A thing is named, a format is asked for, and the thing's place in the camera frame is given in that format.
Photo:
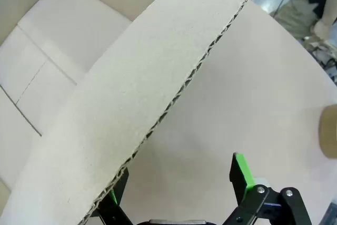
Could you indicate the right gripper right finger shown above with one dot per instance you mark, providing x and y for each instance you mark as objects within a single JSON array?
[{"x": 263, "y": 205}]

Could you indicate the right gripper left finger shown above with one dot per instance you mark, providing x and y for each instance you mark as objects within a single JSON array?
[{"x": 116, "y": 209}]

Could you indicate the brown packing tape roll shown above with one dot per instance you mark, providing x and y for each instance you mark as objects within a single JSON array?
[{"x": 329, "y": 132}]

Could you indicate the person's left hand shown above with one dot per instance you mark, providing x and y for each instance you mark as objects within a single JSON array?
[{"x": 321, "y": 30}]

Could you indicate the person in black T-shirt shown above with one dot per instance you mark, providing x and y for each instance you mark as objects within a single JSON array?
[{"x": 297, "y": 11}]

